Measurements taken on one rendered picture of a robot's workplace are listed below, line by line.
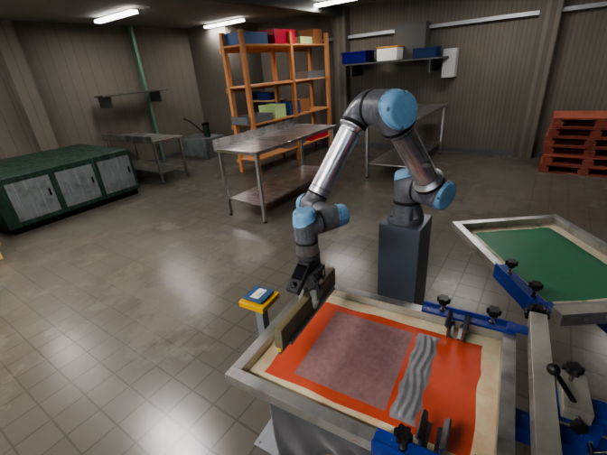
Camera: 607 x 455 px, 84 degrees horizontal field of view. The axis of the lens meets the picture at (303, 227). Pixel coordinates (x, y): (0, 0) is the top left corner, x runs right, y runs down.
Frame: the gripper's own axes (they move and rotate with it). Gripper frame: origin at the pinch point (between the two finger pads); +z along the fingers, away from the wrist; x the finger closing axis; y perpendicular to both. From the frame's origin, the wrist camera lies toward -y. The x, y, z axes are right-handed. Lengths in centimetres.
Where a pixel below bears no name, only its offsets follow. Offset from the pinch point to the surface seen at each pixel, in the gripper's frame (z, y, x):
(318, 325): 13.8, 6.1, 0.3
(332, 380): 13.8, -14.2, -15.2
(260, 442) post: 108, 3, 40
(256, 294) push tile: 12.3, 10.8, 32.4
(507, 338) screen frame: 11, 23, -61
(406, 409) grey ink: 13.3, -14.4, -38.0
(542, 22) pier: -110, 668, -78
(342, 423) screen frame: 10.2, -28.1, -24.6
